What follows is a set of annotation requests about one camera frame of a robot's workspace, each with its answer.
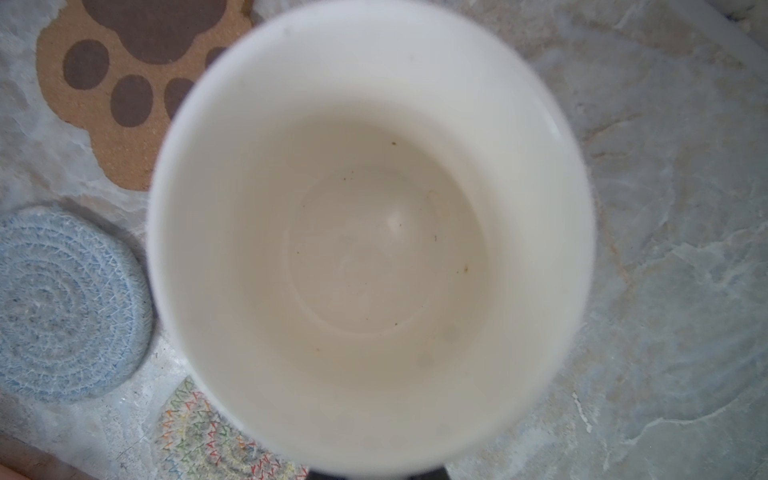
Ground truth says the paw shaped cork coaster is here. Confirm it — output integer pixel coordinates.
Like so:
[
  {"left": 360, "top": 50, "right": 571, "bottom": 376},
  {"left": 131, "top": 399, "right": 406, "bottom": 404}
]
[{"left": 36, "top": 0, "right": 261, "bottom": 191}]

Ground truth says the pink rectangular tray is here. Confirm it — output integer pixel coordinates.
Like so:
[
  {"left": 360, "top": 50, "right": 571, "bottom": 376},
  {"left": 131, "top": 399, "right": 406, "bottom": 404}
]
[{"left": 1, "top": 433, "right": 95, "bottom": 480}]

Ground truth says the multicolour woven round coaster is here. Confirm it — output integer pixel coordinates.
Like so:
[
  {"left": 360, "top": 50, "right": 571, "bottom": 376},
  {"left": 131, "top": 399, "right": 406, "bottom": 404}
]
[{"left": 153, "top": 377, "right": 309, "bottom": 480}]

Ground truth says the grey-blue woven round coaster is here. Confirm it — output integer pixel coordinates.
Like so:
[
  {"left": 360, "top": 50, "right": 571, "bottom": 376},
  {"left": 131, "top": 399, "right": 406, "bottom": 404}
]
[{"left": 1, "top": 206, "right": 154, "bottom": 403}]

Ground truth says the white mug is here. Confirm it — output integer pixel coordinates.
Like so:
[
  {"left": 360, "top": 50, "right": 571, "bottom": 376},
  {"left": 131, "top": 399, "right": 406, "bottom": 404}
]
[{"left": 146, "top": 1, "right": 596, "bottom": 479}]

